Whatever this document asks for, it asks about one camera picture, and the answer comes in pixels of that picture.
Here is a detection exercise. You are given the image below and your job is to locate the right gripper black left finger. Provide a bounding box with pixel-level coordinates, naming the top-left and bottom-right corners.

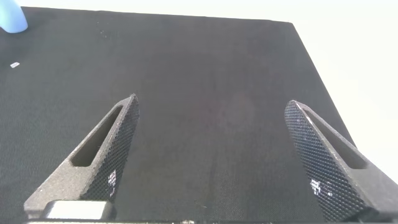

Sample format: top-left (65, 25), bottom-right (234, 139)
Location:
top-left (24, 93), bottom-right (141, 219)

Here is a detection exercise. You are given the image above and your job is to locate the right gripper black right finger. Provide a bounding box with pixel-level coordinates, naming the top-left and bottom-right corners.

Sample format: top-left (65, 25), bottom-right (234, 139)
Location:
top-left (284, 99), bottom-right (398, 223)

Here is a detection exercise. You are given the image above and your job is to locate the light blue plastic cup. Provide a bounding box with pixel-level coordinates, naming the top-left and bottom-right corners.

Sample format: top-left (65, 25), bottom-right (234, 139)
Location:
top-left (0, 0), bottom-right (29, 34)

